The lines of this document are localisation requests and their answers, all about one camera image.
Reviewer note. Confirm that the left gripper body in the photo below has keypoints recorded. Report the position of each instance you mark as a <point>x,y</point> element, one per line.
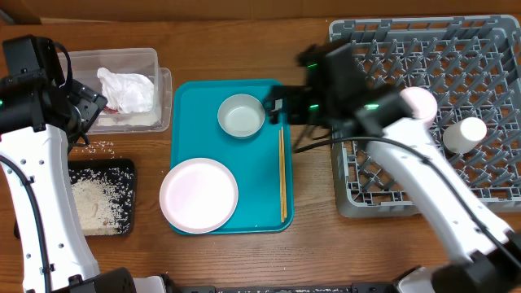
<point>87,104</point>

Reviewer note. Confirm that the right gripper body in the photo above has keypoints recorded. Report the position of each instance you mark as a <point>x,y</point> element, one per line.
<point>302,103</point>

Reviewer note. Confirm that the red snack wrapper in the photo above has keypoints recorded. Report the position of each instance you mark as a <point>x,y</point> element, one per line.
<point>108,110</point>

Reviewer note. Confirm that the white napkin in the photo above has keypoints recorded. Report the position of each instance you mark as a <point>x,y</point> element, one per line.
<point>126,92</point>
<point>132,119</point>

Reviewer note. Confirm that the grey metal bowl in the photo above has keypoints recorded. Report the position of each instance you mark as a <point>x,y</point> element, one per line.
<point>241,115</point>

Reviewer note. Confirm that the large white dinner plate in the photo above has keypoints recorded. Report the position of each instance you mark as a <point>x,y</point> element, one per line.
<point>198,196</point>

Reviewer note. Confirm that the small white plate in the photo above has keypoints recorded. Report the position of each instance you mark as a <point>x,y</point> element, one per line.
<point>422,103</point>

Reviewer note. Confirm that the white paper cup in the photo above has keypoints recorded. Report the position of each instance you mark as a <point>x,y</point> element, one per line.
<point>465,135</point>

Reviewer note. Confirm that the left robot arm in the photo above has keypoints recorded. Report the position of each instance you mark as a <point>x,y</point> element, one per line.
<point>44,112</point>

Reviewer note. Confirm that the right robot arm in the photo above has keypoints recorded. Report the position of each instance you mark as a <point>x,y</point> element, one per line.
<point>483,251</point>

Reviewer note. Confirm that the clear plastic waste bin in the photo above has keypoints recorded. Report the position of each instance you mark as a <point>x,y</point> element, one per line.
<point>141,61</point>

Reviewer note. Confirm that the scattered rice grains on table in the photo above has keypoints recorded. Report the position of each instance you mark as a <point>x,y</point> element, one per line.
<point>96,150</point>

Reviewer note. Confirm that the teal plastic serving tray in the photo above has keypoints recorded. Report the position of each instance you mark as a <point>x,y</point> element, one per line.
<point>254,161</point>

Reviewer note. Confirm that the black rectangular tray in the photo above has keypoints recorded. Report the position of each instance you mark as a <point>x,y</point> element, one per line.
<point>126,171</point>

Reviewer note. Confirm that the pile of rice in tray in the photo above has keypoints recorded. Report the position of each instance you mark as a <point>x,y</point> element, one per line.
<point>97,203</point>

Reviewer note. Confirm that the grey plastic dish rack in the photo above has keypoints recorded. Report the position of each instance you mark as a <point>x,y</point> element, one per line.
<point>471,64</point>

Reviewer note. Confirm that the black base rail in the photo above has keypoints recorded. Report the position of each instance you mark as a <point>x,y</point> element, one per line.
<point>361,287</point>

